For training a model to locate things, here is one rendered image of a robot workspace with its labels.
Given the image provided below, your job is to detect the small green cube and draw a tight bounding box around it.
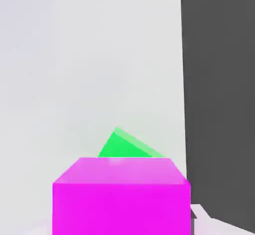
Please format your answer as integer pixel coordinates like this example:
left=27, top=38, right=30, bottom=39
left=97, top=126, right=166, bottom=158

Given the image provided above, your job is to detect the small magenta cube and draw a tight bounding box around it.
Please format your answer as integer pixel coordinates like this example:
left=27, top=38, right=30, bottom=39
left=52, top=157, right=191, bottom=235

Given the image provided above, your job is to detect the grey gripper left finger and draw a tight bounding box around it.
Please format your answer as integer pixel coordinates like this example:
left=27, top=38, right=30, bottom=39
left=0, top=216, right=53, bottom=235

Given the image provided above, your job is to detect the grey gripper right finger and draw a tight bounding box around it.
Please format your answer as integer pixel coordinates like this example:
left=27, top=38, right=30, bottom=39
left=190, top=203, right=255, bottom=235

